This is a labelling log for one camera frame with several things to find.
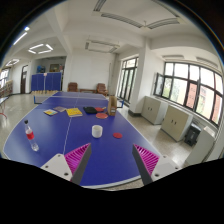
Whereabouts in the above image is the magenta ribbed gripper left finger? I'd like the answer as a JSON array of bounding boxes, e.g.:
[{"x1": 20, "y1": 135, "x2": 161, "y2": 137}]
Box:
[{"x1": 42, "y1": 143, "x2": 92, "y2": 185}]

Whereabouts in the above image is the white cup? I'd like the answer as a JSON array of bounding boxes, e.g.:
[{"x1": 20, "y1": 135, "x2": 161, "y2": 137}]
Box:
[{"x1": 92, "y1": 125, "x2": 103, "y2": 138}]

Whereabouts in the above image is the brown armchair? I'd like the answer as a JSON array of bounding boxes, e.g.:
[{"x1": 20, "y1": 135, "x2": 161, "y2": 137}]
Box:
[
  {"x1": 97, "y1": 83, "x2": 108, "y2": 96},
  {"x1": 67, "y1": 82, "x2": 78, "y2": 92}
]

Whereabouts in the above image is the beige cabinet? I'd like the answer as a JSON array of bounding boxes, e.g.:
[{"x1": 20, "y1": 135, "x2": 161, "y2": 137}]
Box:
[
  {"x1": 161, "y1": 106, "x2": 193, "y2": 141},
  {"x1": 141, "y1": 96, "x2": 168, "y2": 125}
]

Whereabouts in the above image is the black pouch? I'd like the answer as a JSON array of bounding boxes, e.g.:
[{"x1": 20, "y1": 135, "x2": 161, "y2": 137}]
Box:
[{"x1": 83, "y1": 107, "x2": 97, "y2": 114}]

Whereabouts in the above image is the yellow book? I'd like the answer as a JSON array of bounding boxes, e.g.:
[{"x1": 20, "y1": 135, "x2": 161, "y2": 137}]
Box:
[{"x1": 66, "y1": 108, "x2": 82, "y2": 117}]

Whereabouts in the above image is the red table tennis paddle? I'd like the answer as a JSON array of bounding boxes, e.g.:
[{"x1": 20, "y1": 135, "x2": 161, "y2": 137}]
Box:
[{"x1": 96, "y1": 113, "x2": 108, "y2": 119}]

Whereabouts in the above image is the grey pink booklet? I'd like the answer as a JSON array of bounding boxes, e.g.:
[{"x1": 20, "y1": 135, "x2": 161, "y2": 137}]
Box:
[{"x1": 53, "y1": 106, "x2": 66, "y2": 112}]

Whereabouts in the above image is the colourful small booklet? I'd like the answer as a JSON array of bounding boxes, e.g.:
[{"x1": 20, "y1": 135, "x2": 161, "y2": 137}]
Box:
[{"x1": 44, "y1": 109, "x2": 58, "y2": 116}]

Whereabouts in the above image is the small red round lid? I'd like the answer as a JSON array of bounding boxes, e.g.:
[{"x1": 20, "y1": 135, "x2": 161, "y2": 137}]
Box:
[{"x1": 113, "y1": 133, "x2": 123, "y2": 139}]

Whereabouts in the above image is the folded blue table tennis table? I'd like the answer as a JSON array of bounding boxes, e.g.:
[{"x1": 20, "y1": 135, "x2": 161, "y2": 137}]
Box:
[{"x1": 31, "y1": 72, "x2": 62, "y2": 91}]

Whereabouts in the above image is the right brown armchair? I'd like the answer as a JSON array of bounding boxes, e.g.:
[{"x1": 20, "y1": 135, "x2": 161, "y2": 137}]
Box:
[{"x1": 97, "y1": 83, "x2": 108, "y2": 96}]

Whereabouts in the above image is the near beige cabinet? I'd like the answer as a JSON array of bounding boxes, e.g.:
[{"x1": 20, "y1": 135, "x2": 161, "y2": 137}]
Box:
[{"x1": 161, "y1": 106, "x2": 193, "y2": 141}]

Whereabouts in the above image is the left brown armchair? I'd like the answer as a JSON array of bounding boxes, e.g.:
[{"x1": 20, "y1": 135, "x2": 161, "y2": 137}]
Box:
[{"x1": 67, "y1": 82, "x2": 78, "y2": 92}]

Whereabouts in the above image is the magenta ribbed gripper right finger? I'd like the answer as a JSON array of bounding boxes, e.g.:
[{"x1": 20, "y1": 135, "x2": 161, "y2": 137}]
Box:
[{"x1": 132, "y1": 144, "x2": 180, "y2": 185}]

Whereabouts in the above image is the brown cardboard box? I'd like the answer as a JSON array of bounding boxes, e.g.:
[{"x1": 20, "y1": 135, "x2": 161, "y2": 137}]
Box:
[{"x1": 107, "y1": 96, "x2": 117, "y2": 116}]

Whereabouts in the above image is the black waste bin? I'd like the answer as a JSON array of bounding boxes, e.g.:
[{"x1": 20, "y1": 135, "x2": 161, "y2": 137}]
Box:
[{"x1": 184, "y1": 123, "x2": 201, "y2": 146}]

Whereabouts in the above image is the far beige cabinet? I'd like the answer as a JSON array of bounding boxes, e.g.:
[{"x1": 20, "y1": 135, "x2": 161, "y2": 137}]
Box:
[{"x1": 141, "y1": 96, "x2": 168, "y2": 125}]

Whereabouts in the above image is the clear plastic water bottle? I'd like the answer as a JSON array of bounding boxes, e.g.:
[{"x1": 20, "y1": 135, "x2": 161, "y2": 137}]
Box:
[{"x1": 24, "y1": 120, "x2": 39, "y2": 151}]

